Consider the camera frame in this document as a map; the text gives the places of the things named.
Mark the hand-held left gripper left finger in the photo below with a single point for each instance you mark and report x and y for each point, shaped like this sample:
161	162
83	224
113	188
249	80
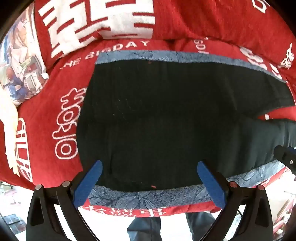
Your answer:
89	183

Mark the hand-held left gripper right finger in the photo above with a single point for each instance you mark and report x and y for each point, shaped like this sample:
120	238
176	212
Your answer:
211	183

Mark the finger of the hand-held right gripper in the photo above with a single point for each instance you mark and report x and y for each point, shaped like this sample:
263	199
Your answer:
285	156

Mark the black pants with blue trim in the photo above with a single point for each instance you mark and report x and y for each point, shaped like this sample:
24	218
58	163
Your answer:
166	120

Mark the red printed blanket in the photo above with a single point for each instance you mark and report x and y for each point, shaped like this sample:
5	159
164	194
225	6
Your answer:
53	129

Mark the person's blue jeans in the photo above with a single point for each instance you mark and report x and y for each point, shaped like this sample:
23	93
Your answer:
144	228

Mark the white cloth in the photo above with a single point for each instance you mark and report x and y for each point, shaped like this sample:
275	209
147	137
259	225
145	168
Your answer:
9	129

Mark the pillow with picture print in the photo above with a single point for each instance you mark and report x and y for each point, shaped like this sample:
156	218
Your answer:
20	62

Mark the red quilt with white print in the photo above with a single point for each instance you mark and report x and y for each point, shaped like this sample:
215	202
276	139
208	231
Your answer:
208	18

